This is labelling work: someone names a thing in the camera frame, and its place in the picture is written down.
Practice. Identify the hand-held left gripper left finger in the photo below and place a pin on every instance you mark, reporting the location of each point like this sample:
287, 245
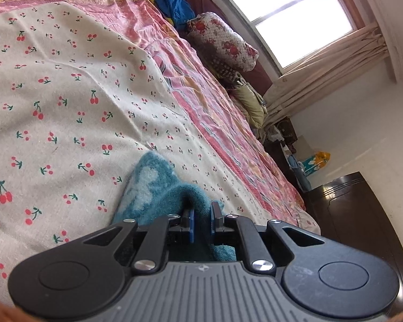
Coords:
191, 228

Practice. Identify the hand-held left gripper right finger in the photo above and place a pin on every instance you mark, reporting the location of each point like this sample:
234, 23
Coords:
216, 219

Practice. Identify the teal fuzzy sweater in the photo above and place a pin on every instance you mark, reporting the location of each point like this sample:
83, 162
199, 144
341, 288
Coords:
161, 187

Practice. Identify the dark nightstand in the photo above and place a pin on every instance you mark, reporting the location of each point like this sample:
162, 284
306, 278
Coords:
275, 149

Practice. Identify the folded blue cloth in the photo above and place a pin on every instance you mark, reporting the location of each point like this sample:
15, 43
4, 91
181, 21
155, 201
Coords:
300, 177

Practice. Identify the brown handbag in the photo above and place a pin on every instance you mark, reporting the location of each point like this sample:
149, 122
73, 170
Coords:
286, 129

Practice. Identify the orange green carton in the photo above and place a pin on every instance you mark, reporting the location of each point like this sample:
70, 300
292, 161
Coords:
317, 162

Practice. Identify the olive pillow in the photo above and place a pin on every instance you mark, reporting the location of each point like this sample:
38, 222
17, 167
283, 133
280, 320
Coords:
252, 104

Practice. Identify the pink patterned bed sheet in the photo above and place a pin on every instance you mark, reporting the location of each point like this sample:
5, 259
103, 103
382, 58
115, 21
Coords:
201, 90

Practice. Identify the dark wooden headboard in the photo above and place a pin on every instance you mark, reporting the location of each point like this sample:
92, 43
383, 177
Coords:
356, 214

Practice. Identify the cherry print bed sheet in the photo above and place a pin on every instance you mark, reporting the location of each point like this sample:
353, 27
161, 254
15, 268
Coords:
70, 107

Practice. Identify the floral red white pillow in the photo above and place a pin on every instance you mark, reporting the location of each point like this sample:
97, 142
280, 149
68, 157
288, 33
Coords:
221, 40

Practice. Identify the beige curtain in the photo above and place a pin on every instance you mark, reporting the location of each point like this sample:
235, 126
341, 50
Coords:
322, 70

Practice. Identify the crumpled blue cloth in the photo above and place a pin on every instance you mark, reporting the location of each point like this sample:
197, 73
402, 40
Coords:
178, 6

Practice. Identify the window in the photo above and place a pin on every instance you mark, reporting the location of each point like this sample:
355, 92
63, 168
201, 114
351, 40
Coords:
288, 13

